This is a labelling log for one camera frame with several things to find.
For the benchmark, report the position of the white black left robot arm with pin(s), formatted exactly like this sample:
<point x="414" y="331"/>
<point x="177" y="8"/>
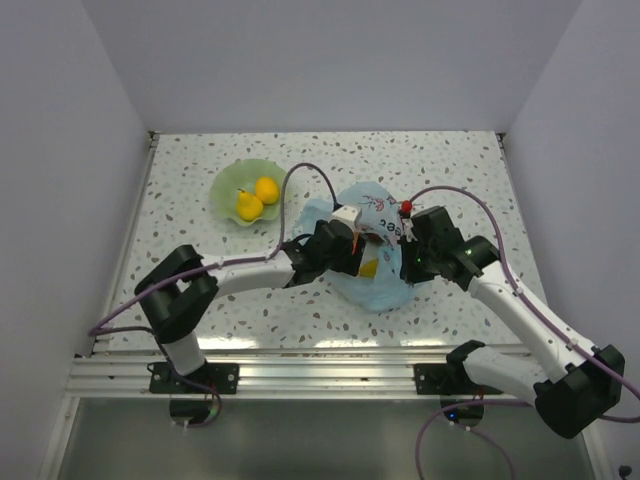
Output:
<point x="177" y="293"/>

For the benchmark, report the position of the aluminium front mounting rail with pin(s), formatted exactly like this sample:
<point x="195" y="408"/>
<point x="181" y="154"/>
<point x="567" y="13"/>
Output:
<point x="300" y="374"/>

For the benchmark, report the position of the green wavy glass bowl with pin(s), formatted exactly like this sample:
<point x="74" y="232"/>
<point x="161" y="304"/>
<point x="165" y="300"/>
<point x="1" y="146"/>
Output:
<point x="248" y="191"/>

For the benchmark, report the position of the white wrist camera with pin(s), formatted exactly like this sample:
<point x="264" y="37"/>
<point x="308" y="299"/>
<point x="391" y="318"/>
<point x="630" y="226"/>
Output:
<point x="405" y="212"/>
<point x="348" y="215"/>

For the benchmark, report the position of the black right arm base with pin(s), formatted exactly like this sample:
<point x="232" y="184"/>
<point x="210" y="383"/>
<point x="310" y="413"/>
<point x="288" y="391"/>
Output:
<point x="447" y="378"/>

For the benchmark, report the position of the light blue plastic bag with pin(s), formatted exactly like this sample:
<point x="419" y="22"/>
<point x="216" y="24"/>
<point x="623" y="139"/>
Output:
<point x="376" y="286"/>

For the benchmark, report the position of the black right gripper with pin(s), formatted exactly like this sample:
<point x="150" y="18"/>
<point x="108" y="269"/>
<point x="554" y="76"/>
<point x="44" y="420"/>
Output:
<point x="408" y="272"/>

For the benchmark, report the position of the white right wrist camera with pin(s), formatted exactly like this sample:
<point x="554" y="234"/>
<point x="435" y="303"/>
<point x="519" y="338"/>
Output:
<point x="405" y="212"/>

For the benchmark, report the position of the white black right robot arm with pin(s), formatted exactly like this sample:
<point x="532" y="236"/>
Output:
<point x="571" y="382"/>

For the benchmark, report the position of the yellow pear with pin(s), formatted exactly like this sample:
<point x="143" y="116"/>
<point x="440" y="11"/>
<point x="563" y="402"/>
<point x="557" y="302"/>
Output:
<point x="248" y="207"/>

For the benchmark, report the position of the orange fruit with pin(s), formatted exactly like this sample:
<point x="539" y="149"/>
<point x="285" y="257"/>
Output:
<point x="355" y="244"/>

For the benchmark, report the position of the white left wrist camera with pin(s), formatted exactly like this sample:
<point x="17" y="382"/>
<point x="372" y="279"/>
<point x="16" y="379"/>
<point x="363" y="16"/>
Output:
<point x="348" y="215"/>

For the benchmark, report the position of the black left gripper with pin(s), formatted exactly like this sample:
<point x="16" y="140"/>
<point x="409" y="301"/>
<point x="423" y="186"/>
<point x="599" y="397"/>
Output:
<point x="349" y="263"/>

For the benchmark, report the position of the yellow lemon fruit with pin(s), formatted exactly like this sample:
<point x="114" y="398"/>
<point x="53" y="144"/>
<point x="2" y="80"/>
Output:
<point x="267" y="190"/>

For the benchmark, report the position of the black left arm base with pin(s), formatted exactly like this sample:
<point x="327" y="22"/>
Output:
<point x="223" y="378"/>

